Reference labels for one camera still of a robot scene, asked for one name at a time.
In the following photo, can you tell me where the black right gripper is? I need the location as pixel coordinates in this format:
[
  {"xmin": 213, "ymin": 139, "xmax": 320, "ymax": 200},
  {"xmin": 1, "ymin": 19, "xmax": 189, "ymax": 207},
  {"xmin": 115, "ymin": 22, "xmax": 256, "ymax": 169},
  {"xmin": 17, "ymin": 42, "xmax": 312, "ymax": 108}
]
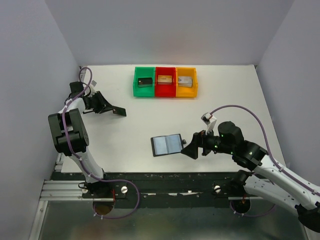
[{"xmin": 180, "ymin": 124, "xmax": 235, "ymax": 159}]

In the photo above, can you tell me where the grey credit card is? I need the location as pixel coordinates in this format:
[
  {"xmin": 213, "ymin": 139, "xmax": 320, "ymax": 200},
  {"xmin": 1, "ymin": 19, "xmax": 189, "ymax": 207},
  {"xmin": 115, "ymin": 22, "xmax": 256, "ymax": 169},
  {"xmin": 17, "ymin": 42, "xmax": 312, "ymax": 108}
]
[{"xmin": 112, "ymin": 106, "xmax": 127, "ymax": 117}]

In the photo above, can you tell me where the black leather card holder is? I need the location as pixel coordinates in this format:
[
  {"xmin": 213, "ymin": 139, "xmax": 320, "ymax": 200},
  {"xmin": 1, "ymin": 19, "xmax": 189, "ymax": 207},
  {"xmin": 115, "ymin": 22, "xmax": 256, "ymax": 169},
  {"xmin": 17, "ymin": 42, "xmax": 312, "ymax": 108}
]
[{"xmin": 150, "ymin": 134, "xmax": 187, "ymax": 157}]

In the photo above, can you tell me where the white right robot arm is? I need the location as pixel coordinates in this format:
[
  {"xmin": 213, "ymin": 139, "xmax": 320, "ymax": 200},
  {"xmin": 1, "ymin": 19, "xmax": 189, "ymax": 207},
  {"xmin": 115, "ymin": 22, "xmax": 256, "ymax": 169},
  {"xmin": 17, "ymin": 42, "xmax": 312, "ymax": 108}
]
[{"xmin": 181, "ymin": 121, "xmax": 320, "ymax": 233}]

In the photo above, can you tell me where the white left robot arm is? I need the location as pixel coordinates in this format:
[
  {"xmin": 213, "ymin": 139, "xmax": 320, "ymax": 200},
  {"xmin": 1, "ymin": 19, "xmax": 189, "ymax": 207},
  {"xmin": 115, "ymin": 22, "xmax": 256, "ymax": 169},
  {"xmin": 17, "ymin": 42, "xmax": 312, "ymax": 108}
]
[{"xmin": 48, "ymin": 81, "xmax": 117, "ymax": 198}]

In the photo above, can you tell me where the black credit card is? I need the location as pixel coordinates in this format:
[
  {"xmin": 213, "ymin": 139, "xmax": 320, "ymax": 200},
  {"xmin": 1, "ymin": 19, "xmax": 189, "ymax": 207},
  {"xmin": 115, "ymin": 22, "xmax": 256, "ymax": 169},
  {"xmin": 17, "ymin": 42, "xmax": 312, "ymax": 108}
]
[{"xmin": 137, "ymin": 77, "xmax": 153, "ymax": 88}]

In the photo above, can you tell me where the gold credit card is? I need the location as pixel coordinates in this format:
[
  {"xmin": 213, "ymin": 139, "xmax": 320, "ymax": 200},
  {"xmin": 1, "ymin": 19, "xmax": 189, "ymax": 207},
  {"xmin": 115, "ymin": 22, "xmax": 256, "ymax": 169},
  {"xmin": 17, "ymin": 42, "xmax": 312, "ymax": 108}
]
[{"xmin": 157, "ymin": 75, "xmax": 173, "ymax": 85}]

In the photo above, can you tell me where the silver credit card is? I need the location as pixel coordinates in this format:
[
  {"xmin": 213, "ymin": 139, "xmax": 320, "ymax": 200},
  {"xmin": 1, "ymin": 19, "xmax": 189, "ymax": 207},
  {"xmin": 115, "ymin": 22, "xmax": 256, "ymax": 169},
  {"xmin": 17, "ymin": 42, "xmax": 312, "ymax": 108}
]
[{"xmin": 178, "ymin": 76, "xmax": 193, "ymax": 88}]

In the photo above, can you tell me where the green plastic bin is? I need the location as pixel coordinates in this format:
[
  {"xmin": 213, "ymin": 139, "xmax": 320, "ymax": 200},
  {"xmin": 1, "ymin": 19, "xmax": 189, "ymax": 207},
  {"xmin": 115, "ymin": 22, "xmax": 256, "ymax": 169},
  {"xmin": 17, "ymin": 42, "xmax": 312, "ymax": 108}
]
[{"xmin": 132, "ymin": 66, "xmax": 156, "ymax": 98}]

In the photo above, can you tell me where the red plastic bin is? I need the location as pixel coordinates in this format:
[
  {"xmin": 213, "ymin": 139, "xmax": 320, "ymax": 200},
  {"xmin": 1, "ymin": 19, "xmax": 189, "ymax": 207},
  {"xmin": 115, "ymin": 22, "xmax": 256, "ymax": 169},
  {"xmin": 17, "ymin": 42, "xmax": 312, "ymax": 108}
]
[{"xmin": 154, "ymin": 66, "xmax": 176, "ymax": 98}]

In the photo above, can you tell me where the yellow plastic bin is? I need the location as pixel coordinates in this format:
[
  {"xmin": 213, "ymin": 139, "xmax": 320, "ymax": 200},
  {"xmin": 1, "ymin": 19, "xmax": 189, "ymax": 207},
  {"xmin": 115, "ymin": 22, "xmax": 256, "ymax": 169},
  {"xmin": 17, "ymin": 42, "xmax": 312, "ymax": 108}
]
[{"xmin": 176, "ymin": 67, "xmax": 198, "ymax": 99}]

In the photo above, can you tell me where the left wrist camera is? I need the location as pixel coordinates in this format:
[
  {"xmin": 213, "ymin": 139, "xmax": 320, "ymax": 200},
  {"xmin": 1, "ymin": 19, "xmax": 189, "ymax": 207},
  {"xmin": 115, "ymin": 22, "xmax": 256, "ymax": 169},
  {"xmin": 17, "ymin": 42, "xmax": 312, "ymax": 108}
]
[{"xmin": 86, "ymin": 80, "xmax": 97, "ymax": 98}]

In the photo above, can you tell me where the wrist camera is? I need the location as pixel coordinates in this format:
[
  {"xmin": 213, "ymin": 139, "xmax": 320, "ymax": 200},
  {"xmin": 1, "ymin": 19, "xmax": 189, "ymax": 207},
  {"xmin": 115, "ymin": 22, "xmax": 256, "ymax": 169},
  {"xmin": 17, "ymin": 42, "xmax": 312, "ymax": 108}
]
[
  {"xmin": 201, "ymin": 112, "xmax": 217, "ymax": 135},
  {"xmin": 86, "ymin": 80, "xmax": 97, "ymax": 98}
]

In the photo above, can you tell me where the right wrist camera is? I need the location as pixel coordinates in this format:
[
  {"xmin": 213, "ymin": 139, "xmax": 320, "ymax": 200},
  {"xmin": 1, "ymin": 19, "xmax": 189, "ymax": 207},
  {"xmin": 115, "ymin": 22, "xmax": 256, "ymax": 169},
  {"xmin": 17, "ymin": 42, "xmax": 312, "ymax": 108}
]
[{"xmin": 201, "ymin": 112, "xmax": 217, "ymax": 135}]

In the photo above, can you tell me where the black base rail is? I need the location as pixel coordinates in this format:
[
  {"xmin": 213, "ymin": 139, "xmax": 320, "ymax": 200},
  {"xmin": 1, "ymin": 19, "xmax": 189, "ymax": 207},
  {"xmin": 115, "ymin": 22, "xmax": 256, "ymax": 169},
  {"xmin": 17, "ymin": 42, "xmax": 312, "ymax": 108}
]
[{"xmin": 50, "ymin": 170, "xmax": 249, "ymax": 209}]

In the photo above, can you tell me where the aluminium frame rail left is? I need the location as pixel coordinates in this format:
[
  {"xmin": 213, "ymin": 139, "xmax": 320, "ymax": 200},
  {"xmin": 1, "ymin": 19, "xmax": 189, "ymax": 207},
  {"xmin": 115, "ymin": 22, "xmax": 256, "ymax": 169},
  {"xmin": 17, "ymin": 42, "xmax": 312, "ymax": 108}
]
[{"xmin": 28, "ymin": 65, "xmax": 88, "ymax": 240}]

